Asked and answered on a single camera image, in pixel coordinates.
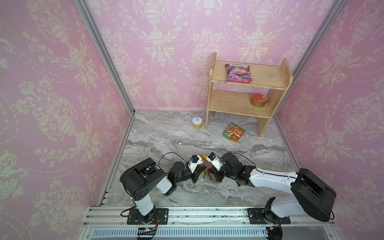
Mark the white-lidded yellow can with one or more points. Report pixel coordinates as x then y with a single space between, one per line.
197 122

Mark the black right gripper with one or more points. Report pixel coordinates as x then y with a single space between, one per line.
218 173

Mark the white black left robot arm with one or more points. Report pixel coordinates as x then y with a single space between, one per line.
139 180

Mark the red-lidded gold tin can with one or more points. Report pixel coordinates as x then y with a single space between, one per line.
258 100

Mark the aluminium front rail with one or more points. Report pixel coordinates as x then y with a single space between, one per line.
202 223

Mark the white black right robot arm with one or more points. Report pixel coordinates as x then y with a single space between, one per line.
306 193

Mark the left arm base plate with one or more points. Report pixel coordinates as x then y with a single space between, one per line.
156 216

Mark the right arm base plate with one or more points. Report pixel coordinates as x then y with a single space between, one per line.
259 216

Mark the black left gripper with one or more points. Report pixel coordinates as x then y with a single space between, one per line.
195 174

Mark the pink snack packet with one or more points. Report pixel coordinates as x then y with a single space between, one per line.
238 73

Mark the green orange noodle packet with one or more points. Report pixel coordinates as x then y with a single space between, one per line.
233 132

